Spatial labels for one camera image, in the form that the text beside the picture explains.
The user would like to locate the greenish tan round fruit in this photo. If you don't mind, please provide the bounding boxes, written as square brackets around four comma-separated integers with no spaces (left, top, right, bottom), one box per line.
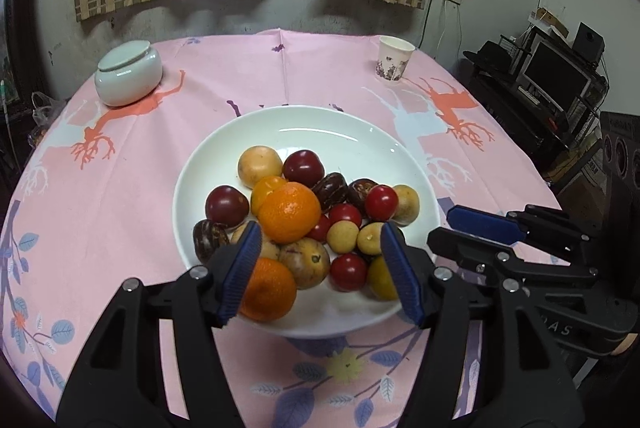
[393,184,420,226]

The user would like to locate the yellow orange citrus fruit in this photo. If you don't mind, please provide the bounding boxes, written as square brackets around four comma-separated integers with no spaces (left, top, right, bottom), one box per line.
[367,255,398,301]

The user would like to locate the small yellow longan fruit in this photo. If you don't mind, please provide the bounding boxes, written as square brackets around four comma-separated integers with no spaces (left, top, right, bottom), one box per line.
[326,221,359,255]

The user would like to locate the dark brown passion fruit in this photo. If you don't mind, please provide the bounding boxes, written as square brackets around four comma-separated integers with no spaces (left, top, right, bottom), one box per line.
[311,172,348,213]

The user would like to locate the large orange tangerine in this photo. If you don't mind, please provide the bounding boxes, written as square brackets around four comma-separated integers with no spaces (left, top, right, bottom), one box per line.
[257,182,321,244]

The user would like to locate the dark red plum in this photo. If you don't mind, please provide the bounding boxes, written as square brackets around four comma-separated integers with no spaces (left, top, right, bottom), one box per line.
[205,185,250,229]
[282,149,326,188]

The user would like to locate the tan striped melon fruit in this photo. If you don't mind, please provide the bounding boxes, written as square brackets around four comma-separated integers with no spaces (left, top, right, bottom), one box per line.
[236,145,283,188]

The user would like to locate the black metal shelf rack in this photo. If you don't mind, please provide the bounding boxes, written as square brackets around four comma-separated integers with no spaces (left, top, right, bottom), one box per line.
[461,26,608,172]

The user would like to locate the black computer monitor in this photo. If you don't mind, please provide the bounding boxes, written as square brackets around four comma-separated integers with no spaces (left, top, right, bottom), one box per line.
[524,41,590,113]

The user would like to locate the white round plate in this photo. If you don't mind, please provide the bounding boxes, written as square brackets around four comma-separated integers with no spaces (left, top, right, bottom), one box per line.
[172,106,440,339]

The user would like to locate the pink printed tablecloth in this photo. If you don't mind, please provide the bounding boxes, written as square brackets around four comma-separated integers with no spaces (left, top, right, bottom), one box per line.
[1,30,555,427]

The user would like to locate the white paper cup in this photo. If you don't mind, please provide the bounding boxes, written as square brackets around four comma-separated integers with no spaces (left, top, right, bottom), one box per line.
[375,36,416,82]

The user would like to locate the white lidded ceramic jar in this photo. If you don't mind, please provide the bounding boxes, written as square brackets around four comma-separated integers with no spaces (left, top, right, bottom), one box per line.
[94,40,163,107]

